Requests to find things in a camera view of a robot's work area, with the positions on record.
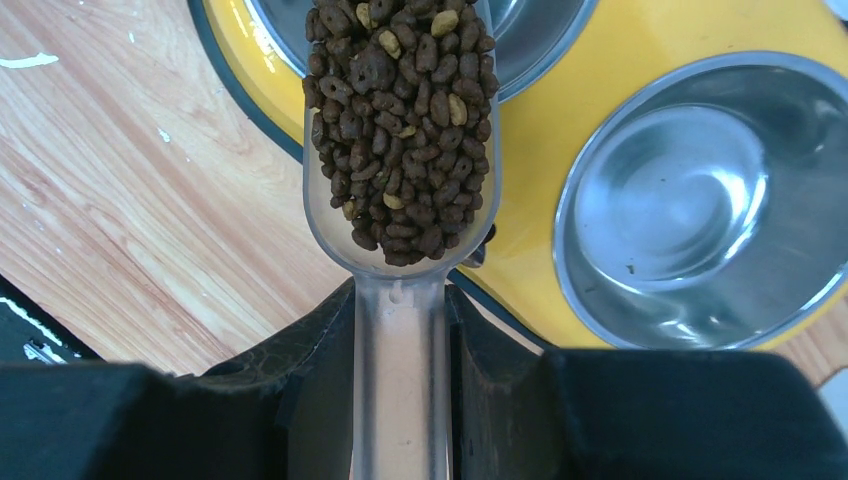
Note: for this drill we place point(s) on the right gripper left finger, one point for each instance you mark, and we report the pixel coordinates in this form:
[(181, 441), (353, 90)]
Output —
[(279, 410)]

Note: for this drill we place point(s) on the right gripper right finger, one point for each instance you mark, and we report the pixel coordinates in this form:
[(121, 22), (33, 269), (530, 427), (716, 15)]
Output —
[(630, 414)]

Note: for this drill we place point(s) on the brown pet food kibble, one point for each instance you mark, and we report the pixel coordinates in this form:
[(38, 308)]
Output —
[(401, 94)]

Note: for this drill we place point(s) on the clear plastic scoop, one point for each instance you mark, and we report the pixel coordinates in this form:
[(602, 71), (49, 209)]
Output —
[(401, 366)]

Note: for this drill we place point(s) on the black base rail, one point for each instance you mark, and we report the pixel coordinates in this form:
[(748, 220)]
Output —
[(30, 334)]

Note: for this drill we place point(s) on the yellow double pet bowl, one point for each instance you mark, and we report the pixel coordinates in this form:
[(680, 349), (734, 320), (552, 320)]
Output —
[(673, 173)]

